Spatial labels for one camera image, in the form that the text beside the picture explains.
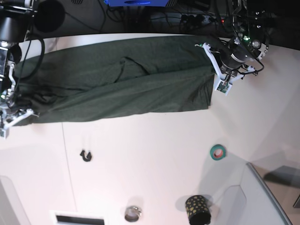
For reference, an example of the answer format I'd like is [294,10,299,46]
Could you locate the blue plastic box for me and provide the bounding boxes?
[104,0,169,7]

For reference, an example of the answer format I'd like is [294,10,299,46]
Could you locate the white power strip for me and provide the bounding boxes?
[180,14,217,26]

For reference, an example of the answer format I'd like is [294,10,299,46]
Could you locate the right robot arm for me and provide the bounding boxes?
[0,0,45,109]

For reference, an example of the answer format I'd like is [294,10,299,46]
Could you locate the green tape roll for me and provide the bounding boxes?
[210,144,227,161]

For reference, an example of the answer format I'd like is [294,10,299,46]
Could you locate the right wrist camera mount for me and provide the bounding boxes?
[0,109,39,139]

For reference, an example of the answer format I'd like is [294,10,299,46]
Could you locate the silver tape roll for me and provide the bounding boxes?
[124,206,142,223]

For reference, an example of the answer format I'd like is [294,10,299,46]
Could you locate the small black clip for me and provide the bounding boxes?
[80,150,92,162]

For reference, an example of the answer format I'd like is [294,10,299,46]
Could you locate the black gold-dotted cup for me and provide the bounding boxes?
[185,195,211,225]

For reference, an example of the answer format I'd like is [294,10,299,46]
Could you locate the dark green t-shirt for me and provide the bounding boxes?
[19,36,223,126]

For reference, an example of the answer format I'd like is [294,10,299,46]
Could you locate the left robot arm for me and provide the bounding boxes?
[218,0,270,76]

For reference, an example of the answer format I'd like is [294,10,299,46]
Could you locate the white slotted tray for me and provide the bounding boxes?
[50,210,109,225]

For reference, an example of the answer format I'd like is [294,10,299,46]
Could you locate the round black stand base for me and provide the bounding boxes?
[34,0,65,33]

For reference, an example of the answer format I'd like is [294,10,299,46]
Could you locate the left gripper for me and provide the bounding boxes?
[218,45,251,74]

